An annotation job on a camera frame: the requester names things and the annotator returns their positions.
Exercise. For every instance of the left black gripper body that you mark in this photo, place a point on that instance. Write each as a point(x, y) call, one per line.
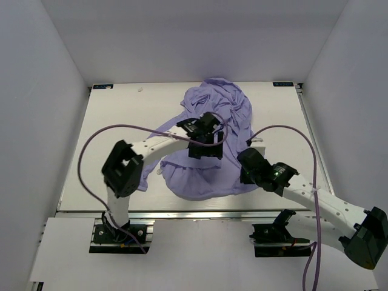
point(215, 152)

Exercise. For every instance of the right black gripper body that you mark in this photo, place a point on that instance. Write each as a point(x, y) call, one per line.
point(248, 177)

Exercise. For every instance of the purple jacket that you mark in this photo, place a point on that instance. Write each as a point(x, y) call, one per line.
point(205, 178)

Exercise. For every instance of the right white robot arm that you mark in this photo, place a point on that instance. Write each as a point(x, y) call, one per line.
point(359, 233)

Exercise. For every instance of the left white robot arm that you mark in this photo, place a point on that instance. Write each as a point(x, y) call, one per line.
point(123, 168)

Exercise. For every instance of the right blue table label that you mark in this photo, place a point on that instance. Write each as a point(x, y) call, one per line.
point(282, 84)

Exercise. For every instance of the blue table label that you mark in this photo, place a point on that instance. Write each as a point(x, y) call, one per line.
point(102, 86)
point(282, 84)

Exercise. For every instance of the left blue table label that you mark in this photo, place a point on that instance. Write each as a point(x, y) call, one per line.
point(102, 86)

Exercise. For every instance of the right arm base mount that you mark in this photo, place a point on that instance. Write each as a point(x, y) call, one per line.
point(274, 241)

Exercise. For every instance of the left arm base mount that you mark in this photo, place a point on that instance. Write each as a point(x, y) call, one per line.
point(103, 241)

